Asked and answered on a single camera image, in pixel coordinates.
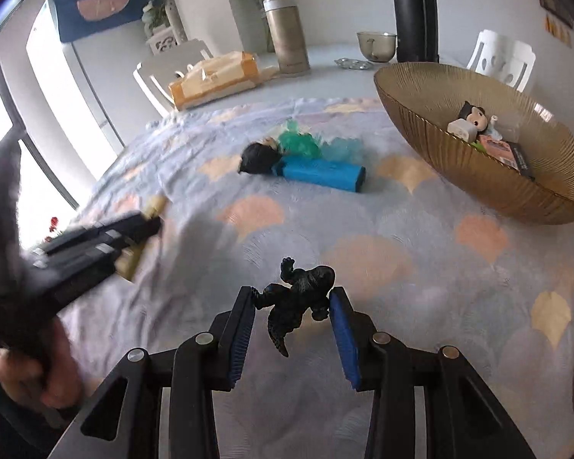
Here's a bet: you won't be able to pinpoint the black-haired figurine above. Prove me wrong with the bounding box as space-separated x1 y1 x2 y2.
238 136 283 175

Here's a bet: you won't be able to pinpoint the red flowers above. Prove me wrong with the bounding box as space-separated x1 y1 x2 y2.
43 216 62 244

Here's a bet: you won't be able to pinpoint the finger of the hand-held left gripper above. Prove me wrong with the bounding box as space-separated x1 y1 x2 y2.
43 211 162 255
29 241 124 274

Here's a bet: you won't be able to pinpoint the blue wall hanging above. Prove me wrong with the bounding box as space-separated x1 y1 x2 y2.
48 0 144 44

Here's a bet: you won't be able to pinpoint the fan-pattern tablecloth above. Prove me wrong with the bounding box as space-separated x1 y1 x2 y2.
57 97 574 459

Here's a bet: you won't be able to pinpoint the person's left hand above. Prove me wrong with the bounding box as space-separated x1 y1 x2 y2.
0 318 82 410

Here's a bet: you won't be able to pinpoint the yellow tissue pack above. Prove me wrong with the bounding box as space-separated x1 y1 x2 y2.
168 52 260 112

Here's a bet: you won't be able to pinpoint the teal translucent figurine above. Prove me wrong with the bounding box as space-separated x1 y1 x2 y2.
277 122 323 158

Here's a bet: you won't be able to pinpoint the white planter with flowers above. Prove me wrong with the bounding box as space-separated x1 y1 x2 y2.
141 0 187 55

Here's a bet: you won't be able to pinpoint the big-eyed boy figurine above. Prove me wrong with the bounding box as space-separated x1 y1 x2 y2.
458 100 489 135

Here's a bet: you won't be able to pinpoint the yellow hanging ornaments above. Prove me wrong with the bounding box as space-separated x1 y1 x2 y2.
545 14 572 45

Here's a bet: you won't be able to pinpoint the pink playing card box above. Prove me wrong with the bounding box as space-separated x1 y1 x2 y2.
478 134 520 168

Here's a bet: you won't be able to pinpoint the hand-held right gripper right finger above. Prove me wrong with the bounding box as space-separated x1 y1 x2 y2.
328 286 539 459

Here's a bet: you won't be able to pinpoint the champagne thermos bottle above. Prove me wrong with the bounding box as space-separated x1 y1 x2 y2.
263 0 311 75

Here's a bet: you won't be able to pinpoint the tall black cylinder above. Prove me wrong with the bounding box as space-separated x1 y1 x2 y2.
386 0 441 64

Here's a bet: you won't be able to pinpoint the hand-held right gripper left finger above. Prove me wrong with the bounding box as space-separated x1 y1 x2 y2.
48 286 256 459

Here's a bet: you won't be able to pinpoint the grey glass cup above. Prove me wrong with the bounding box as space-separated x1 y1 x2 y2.
356 31 398 63

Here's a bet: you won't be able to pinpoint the amber ribbed glass bowl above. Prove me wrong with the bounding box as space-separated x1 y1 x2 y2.
374 62 574 225

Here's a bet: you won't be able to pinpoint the white chair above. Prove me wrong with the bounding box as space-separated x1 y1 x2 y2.
133 41 214 118
466 29 536 94

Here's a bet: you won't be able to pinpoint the yellow marker pen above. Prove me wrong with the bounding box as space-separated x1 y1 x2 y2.
115 195 169 282

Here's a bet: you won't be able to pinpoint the light blue translucent figurine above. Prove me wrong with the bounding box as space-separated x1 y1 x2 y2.
321 138 364 163

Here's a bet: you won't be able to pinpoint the small black box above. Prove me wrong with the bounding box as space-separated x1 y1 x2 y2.
507 142 536 181

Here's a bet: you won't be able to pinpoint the black monster figurine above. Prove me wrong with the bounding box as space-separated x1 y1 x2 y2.
254 257 336 358

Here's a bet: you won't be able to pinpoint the white refrigerator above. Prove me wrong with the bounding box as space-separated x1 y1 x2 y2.
26 2 125 154

